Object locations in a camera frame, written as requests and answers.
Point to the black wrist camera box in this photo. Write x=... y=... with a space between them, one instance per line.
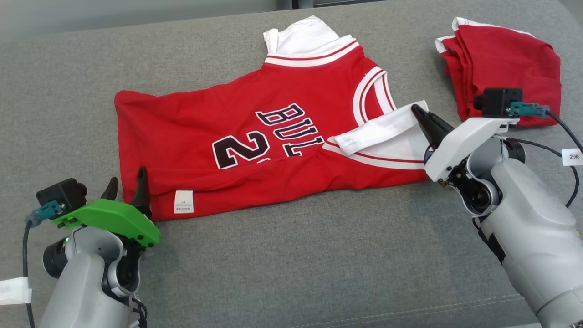
x=498 y=102
x=61 y=193

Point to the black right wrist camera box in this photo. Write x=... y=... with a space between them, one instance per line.
x=498 y=102

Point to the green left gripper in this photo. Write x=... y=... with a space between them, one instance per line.
x=114 y=216

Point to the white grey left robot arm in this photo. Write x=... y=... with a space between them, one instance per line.
x=77 y=291

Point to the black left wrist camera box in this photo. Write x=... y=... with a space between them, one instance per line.
x=61 y=193

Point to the red shorts with white band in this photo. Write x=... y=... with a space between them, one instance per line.
x=501 y=59

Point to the red basketball jersey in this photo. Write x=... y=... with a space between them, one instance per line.
x=182 y=118

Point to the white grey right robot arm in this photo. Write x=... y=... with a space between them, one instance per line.
x=533 y=228

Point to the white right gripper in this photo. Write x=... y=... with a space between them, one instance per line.
x=460 y=146

